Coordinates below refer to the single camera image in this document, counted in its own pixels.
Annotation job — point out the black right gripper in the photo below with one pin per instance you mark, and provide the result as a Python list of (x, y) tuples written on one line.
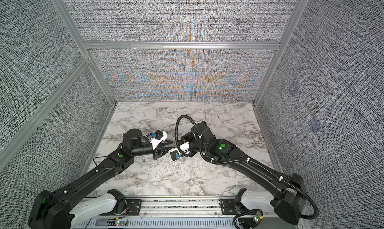
[(187, 138)]

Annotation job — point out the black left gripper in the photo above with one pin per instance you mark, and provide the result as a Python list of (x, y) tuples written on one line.
[(158, 151)]

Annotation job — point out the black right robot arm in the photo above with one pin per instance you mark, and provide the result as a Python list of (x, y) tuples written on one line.
[(223, 152)]

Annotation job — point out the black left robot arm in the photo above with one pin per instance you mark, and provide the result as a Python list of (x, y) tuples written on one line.
[(62, 208)]

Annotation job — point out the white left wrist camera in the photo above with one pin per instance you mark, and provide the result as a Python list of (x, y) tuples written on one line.
[(157, 138)]

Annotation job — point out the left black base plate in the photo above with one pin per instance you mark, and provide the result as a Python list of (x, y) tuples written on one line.
[(128, 207)]

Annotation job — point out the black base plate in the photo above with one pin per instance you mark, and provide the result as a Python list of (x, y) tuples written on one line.
[(231, 206), (128, 207)]

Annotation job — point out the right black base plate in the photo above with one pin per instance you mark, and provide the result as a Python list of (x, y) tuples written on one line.
[(231, 206)]

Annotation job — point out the slotted grey cable duct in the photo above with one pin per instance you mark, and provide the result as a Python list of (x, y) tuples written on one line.
[(158, 223)]

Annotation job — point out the aluminium front rail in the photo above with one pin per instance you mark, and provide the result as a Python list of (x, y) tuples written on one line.
[(180, 206)]

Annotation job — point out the aluminium enclosure frame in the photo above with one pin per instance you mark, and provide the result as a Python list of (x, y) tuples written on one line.
[(76, 74)]

